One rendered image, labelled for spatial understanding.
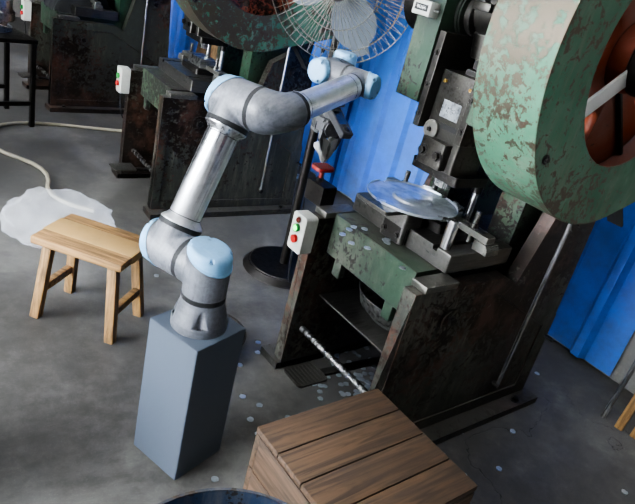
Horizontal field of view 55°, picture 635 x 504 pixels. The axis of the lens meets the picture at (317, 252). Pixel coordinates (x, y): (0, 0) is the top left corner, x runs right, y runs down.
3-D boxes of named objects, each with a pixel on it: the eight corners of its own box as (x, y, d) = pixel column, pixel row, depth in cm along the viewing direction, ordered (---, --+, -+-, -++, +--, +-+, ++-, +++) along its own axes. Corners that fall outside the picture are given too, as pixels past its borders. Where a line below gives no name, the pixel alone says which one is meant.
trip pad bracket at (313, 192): (311, 238, 208) (324, 185, 200) (296, 225, 215) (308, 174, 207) (325, 236, 212) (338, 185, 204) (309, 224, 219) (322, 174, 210)
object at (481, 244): (484, 257, 180) (497, 226, 175) (444, 231, 191) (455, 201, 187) (497, 255, 183) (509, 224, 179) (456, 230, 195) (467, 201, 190)
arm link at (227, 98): (166, 279, 151) (259, 79, 148) (126, 254, 158) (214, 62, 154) (194, 283, 162) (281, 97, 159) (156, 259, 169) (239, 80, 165)
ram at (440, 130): (440, 176, 178) (474, 75, 165) (406, 157, 188) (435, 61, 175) (477, 175, 188) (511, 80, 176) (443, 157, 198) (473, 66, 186)
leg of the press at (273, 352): (275, 370, 224) (333, 137, 185) (259, 352, 231) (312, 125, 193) (441, 328, 279) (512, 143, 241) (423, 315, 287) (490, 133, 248)
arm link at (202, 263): (205, 309, 149) (213, 262, 144) (166, 285, 155) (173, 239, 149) (236, 294, 159) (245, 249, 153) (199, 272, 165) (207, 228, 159)
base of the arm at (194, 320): (197, 347, 152) (203, 314, 147) (157, 318, 158) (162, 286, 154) (238, 327, 163) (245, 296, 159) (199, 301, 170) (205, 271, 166)
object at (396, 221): (374, 252, 178) (387, 210, 172) (345, 230, 187) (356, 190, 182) (431, 245, 193) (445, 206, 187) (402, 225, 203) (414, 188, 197)
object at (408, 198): (348, 182, 189) (349, 179, 188) (413, 180, 206) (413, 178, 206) (410, 223, 169) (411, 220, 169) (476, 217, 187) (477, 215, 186)
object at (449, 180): (451, 196, 182) (457, 179, 179) (407, 170, 195) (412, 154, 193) (485, 194, 191) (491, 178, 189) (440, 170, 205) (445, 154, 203)
